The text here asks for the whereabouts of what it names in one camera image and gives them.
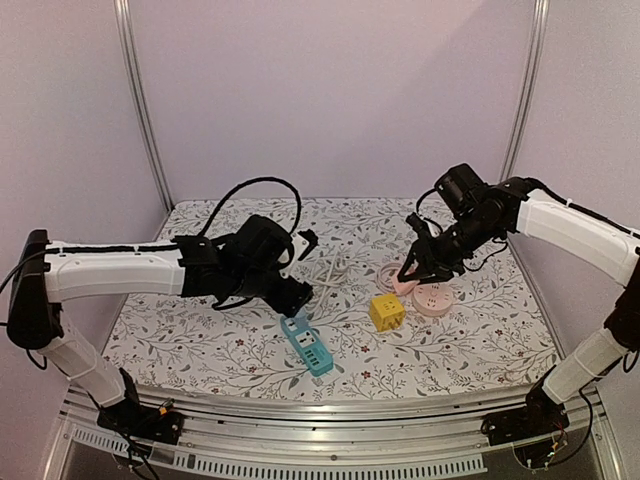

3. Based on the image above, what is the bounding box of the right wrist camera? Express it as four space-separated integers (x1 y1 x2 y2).
434 163 488 219

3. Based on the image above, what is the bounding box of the yellow cube socket adapter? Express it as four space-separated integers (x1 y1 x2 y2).
369 293 406 332

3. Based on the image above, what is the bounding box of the teal power strip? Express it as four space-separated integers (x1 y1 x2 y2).
280 315 334 377

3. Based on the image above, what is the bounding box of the white coiled power cable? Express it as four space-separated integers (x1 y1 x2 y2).
302 247 351 306

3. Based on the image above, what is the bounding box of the pink round power socket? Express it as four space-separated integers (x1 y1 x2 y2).
411 283 454 317

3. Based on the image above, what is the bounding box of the right aluminium frame post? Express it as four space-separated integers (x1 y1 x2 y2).
500 0 550 180

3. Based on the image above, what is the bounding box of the pink coiled power cable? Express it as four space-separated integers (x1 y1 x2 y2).
375 262 406 291

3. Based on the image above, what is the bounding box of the aluminium front rail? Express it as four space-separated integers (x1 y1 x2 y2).
49 384 621 480

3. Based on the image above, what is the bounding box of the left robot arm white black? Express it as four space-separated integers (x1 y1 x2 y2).
1 215 318 434

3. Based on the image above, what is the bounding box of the pink USB charger plug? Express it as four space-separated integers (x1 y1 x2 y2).
391 273 419 296

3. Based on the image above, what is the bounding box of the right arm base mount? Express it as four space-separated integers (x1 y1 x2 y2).
480 379 569 446

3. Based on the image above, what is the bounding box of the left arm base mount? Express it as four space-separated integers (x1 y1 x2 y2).
97 368 185 445

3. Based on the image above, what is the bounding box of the left aluminium frame post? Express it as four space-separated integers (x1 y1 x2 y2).
114 0 174 213

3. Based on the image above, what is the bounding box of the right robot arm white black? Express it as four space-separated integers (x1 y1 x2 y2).
397 163 639 436

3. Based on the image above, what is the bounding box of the aluminium frame post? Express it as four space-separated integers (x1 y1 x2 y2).
114 0 174 213
500 0 550 180

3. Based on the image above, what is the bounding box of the blue USB charger plug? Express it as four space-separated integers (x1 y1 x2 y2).
291 308 308 329

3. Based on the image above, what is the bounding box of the floral patterned table mat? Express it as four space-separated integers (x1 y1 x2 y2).
104 198 558 402

